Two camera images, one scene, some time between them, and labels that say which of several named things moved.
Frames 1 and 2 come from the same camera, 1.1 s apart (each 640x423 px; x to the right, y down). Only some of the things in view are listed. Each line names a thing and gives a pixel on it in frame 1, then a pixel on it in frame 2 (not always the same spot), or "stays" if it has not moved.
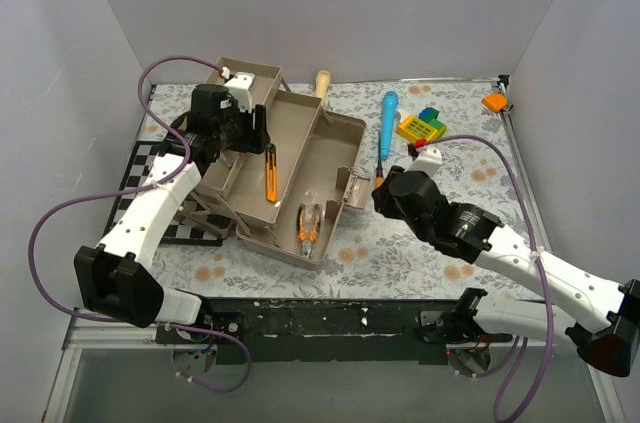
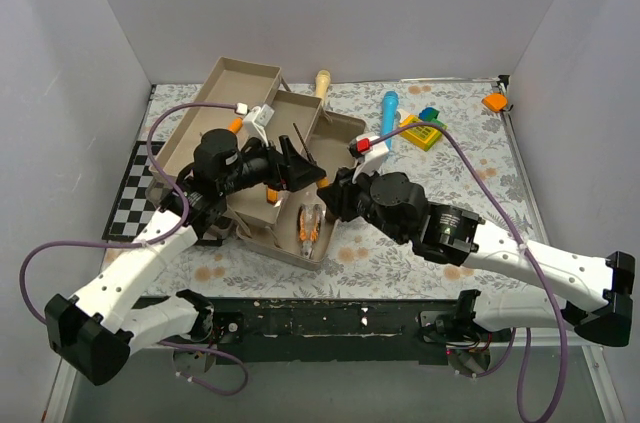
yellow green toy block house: x=425 y=126 stays
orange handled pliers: x=308 y=225 stays
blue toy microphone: x=390 y=99 stays
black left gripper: x=255 y=128 to x=289 y=170
